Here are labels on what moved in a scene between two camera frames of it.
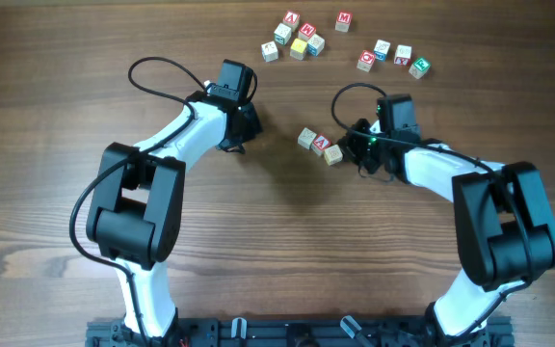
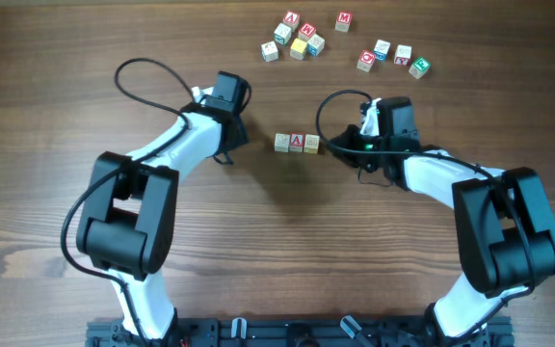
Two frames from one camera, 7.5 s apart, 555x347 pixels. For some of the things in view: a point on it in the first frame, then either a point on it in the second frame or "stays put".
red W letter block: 305,32 stays put
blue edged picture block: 316,44 stays put
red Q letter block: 365,60 stays put
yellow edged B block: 333,154 -> 311,144
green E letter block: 419,67 stays put
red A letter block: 321,144 -> 297,142
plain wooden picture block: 305,138 -> 281,143
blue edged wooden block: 382,49 stays put
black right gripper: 349,146 stays put
